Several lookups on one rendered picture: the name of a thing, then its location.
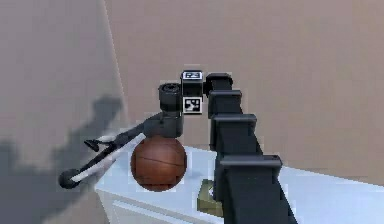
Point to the olive green box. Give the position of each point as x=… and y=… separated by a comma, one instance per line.
x=207, y=199

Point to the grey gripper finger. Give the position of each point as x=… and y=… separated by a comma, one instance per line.
x=110, y=139
x=100, y=164

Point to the white table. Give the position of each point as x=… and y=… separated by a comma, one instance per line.
x=333, y=203

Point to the brown basketball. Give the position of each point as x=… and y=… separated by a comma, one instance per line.
x=158, y=164

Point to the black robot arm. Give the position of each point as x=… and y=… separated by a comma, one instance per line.
x=245, y=173

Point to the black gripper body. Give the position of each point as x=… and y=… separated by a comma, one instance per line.
x=169, y=113

